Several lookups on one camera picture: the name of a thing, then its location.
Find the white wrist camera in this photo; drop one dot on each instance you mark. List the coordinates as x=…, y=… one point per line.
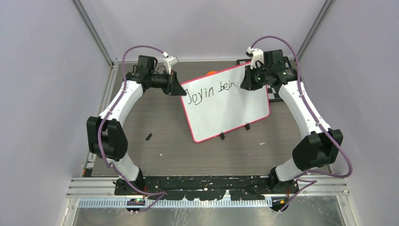
x=257, y=57
x=168, y=62

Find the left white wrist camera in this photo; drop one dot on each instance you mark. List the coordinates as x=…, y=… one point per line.
x=168, y=62

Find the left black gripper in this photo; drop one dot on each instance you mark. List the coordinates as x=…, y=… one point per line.
x=173, y=87

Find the black marker cap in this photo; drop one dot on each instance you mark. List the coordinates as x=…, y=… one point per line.
x=148, y=137

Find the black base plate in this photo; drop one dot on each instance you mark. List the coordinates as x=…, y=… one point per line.
x=207, y=188

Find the slotted cable duct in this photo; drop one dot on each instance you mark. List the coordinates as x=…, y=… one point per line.
x=141, y=203

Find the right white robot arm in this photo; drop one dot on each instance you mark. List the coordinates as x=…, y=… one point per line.
x=318, y=145

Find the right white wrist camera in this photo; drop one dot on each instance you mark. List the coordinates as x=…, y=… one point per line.
x=257, y=57

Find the black white checkerboard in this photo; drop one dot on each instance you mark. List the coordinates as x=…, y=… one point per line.
x=276, y=93

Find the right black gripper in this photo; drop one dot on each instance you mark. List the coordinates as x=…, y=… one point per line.
x=248, y=84

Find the pink framed whiteboard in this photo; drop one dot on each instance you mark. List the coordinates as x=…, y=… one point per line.
x=214, y=104

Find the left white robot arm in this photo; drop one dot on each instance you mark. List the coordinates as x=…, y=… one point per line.
x=106, y=137

